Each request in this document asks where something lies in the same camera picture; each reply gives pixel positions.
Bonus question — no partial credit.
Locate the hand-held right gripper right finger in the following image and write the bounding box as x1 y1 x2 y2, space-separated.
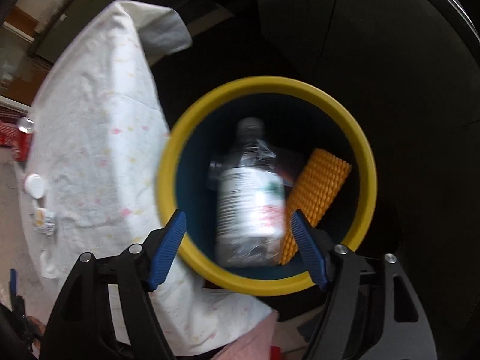
290 209 439 360

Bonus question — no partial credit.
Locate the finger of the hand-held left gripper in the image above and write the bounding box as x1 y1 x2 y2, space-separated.
8 268 19 310

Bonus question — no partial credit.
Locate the yellow-rimmed dark bin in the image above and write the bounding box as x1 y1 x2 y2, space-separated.
155 76 377 297

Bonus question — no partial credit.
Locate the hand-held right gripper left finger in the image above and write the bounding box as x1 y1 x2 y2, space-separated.
39 209 187 360

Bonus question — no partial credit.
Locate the small white plastic bottle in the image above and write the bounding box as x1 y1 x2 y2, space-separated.
23 173 46 199

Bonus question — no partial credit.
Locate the clear plastic water bottle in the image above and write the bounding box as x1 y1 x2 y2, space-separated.
208 117 287 269

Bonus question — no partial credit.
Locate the glass sliding door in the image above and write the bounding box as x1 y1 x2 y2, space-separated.
0 19 53 113

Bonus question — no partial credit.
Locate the red soda can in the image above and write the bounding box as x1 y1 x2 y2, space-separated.
13 117 36 163

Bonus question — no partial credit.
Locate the white floral tablecloth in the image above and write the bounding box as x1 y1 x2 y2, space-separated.
15 0 278 357

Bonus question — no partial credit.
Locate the pink clothing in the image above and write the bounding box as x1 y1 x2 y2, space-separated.
210 309 280 360

